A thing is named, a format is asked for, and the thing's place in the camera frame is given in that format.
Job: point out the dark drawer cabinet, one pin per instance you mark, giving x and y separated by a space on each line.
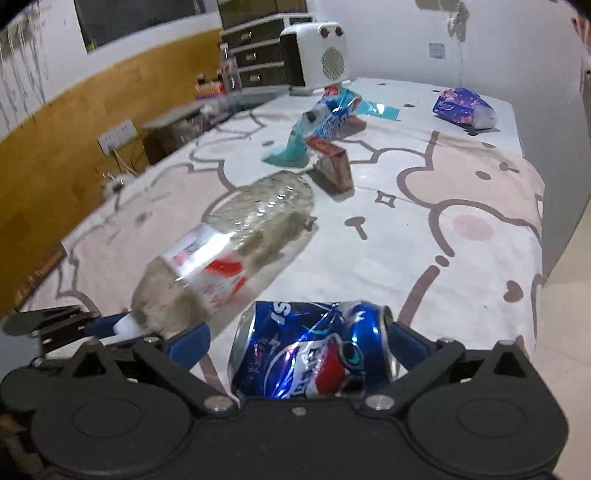
255 45

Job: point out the white space heater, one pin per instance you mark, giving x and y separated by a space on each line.
315 56

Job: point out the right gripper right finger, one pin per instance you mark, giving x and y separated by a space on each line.
428 364

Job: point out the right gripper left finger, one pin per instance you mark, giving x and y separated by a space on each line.
182 366

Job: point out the teal plastic bag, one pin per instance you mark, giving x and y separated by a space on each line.
378 110

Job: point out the clear plastic bottle red label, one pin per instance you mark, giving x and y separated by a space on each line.
195 277

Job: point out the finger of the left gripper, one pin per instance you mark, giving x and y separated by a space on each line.
25 323
83 325

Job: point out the crushed blue Pepsi can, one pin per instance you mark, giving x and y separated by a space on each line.
285 350

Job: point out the white wall power socket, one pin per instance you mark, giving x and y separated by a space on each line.
116 137

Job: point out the purple tissue pack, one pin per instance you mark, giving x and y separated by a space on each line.
465 108

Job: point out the small water bottle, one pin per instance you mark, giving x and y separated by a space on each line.
229 70

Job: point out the blue white snack wrapper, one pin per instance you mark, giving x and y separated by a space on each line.
323 120

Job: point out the pink cartoon tablecloth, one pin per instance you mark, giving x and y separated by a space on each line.
442 227

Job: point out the red cigarette box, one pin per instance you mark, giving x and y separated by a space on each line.
332 163

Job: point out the glass fish tank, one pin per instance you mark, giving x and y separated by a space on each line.
236 12

